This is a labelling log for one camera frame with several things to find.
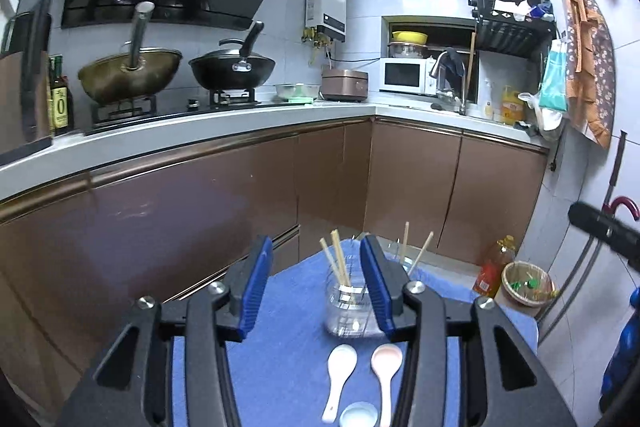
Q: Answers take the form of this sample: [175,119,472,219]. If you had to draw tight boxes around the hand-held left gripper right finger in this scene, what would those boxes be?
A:
[360,234,578,427]

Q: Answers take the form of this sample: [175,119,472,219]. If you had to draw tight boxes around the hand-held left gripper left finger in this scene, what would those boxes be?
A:
[55,234,274,427]

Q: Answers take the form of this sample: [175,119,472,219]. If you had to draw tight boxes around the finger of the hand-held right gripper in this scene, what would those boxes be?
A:
[569,202,640,268]

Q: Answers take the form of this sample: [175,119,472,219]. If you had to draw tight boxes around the metal wire utensil holder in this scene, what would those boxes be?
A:
[324,237,426,340]

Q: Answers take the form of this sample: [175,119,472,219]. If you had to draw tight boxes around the person's right hand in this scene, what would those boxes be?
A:
[600,287,640,413]

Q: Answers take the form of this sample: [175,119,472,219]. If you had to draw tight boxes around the white ceramic spoon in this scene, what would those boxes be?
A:
[370,343,403,427]
[321,344,358,424]

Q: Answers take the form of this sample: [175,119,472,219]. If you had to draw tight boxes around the blue towel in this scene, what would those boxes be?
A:
[170,249,538,427]

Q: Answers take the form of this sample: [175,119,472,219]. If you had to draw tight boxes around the woven basket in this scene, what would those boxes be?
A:
[501,260,556,306]

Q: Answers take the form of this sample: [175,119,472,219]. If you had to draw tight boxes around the brown base cabinets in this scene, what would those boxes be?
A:
[0,116,551,413]

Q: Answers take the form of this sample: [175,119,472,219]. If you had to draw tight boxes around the cooking oil bottle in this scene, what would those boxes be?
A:
[472,234,517,299]

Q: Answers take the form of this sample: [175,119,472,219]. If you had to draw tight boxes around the white plastic bag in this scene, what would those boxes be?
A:
[517,92,566,142]

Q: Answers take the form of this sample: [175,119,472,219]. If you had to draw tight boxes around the large white rice spoon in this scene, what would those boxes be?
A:
[339,401,379,427]

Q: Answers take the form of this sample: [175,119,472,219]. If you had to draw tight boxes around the yellow oil bottle on counter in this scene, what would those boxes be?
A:
[500,86,526,126]

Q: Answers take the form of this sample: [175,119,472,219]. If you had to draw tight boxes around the blue plastic bag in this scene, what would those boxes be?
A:
[537,39,570,112]

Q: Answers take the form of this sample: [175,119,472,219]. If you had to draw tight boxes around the orange patterned apron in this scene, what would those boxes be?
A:
[555,0,615,150]

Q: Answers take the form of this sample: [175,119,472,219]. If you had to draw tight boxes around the gas stove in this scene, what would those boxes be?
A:
[82,88,281,135]

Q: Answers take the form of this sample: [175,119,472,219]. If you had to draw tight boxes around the steel basin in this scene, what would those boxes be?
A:
[274,82,321,104]

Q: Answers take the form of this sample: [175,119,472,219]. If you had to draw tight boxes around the brown rice cooker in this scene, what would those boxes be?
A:
[320,67,370,102]

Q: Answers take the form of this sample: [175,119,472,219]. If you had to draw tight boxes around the white microwave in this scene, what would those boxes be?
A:
[377,57,438,96]

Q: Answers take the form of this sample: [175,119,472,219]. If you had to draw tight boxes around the black wok with lid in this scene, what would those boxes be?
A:
[188,21,277,92]

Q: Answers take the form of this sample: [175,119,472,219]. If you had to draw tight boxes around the white cloth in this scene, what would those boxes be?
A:
[492,0,533,20]

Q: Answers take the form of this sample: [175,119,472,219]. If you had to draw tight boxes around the steel bowl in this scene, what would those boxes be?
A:
[389,42,428,59]

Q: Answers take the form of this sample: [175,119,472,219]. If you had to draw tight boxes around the brass-coloured wok with lid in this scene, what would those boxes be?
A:
[77,2,183,105]

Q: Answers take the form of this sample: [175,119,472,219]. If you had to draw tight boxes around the dark olive oil bottle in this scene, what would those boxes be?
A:
[48,56,76,136]

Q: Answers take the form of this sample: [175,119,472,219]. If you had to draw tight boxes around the white water heater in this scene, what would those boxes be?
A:
[304,0,348,42]

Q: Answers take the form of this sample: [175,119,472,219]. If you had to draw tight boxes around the umbrella with red handle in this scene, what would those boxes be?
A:
[540,131,640,343]

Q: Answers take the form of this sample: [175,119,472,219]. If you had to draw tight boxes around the brown kettle with black handle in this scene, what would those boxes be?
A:
[0,0,55,158]

